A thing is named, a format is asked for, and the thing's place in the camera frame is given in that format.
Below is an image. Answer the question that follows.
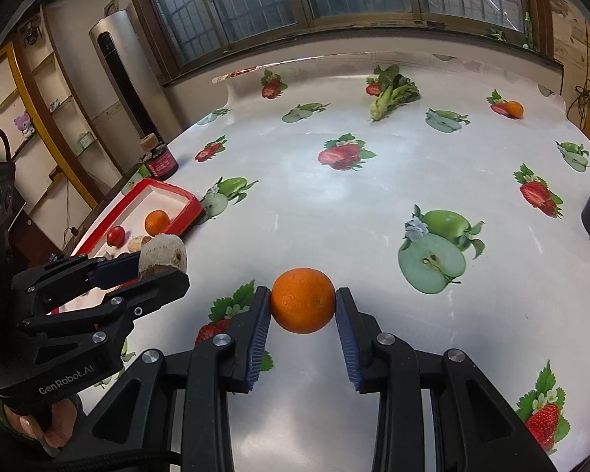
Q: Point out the dark red jar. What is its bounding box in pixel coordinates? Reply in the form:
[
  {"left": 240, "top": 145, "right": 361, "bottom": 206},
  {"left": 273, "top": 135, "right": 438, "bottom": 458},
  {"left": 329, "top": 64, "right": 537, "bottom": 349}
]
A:
[{"left": 142, "top": 143, "right": 179, "bottom": 181}]

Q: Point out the wooden shelf unit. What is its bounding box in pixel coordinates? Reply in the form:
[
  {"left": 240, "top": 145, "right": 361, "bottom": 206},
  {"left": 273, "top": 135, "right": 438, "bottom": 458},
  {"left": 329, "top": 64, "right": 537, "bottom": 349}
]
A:
[{"left": 0, "top": 10, "right": 122, "bottom": 249}]

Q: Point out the large orange fruit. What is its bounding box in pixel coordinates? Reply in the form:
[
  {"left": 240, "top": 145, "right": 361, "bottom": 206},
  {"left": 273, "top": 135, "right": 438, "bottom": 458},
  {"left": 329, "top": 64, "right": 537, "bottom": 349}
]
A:
[{"left": 271, "top": 267, "right": 336, "bottom": 334}]

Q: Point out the red tomato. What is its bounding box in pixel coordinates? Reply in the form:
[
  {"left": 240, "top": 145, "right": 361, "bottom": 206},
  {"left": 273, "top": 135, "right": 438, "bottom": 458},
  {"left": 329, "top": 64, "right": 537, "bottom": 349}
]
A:
[{"left": 106, "top": 226, "right": 127, "bottom": 248}]

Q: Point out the beige cut root piece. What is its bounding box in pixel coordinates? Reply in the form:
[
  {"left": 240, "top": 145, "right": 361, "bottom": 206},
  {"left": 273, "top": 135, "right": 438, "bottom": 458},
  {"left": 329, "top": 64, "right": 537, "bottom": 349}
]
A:
[{"left": 138, "top": 233, "right": 187, "bottom": 278}]

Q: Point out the purple plush toy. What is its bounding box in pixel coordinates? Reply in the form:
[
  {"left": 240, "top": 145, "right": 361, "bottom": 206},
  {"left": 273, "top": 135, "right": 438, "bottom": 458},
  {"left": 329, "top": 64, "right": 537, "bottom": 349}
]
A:
[{"left": 13, "top": 112, "right": 36, "bottom": 140}]

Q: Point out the white standing air conditioner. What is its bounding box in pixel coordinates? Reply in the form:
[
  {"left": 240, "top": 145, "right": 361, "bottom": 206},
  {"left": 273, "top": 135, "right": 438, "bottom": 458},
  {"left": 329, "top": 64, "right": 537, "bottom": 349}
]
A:
[{"left": 88, "top": 7, "right": 184, "bottom": 144}]

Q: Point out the left hand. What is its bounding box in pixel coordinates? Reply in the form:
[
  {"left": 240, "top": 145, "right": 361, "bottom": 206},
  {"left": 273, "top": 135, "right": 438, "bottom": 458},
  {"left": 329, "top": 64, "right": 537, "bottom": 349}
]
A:
[{"left": 0, "top": 397, "right": 83, "bottom": 450}]

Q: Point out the red rimmed white tray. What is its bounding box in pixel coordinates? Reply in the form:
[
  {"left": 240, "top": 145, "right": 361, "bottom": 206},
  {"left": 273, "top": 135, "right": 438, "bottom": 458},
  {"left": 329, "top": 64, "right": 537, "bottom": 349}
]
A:
[{"left": 48, "top": 177, "right": 206, "bottom": 315}]

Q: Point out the fruit print tablecloth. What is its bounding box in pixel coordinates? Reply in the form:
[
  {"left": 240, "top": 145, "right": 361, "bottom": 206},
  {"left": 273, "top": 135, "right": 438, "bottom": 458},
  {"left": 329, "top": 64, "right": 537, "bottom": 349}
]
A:
[{"left": 125, "top": 53, "right": 590, "bottom": 471}]

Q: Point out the beige roll on jar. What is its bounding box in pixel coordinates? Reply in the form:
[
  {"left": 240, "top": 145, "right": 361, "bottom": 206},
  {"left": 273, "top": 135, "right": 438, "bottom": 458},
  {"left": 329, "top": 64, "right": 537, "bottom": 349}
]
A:
[{"left": 140, "top": 133, "right": 160, "bottom": 152}]

